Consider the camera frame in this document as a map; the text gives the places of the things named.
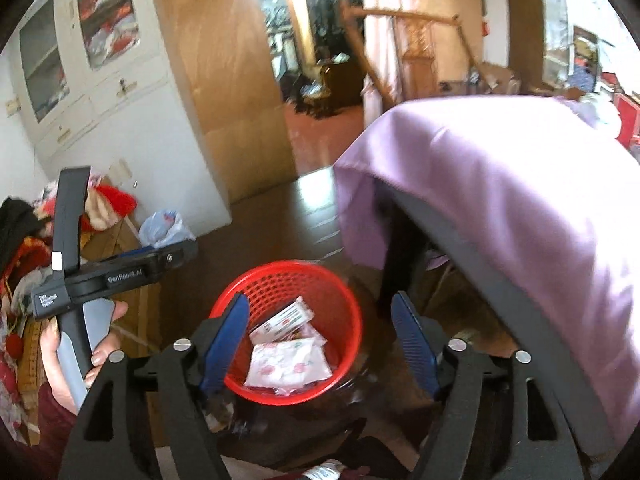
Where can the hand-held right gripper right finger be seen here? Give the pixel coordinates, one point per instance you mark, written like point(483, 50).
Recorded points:
point(415, 345)

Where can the purple tablecloth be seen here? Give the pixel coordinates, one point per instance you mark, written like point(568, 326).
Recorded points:
point(500, 185)

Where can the pile of colourful cloths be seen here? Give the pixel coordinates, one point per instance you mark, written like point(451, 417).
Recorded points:
point(107, 205)

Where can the pink printed white wrapper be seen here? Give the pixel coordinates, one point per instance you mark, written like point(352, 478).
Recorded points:
point(287, 367)
point(314, 335)

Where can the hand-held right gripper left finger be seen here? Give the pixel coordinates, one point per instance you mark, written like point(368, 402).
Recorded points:
point(225, 345)

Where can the brown glass door cabinet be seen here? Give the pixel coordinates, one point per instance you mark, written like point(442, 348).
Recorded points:
point(522, 20)

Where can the dark table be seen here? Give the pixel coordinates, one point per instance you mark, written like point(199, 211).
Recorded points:
point(500, 300)

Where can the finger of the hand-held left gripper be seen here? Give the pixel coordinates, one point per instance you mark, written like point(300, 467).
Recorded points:
point(175, 256)

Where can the red plastic wastebasket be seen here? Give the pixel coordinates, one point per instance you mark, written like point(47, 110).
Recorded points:
point(280, 280)

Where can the white striped carton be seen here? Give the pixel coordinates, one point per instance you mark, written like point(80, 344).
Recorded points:
point(282, 317)

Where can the person's left hand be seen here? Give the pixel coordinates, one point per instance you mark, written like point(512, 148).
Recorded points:
point(112, 332)

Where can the person's left forearm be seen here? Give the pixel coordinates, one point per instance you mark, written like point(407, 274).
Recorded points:
point(50, 422)

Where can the white plastic bag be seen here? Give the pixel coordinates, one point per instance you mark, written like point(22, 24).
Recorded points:
point(167, 227)

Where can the white cabinet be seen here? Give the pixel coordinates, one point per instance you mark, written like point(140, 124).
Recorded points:
point(165, 110)

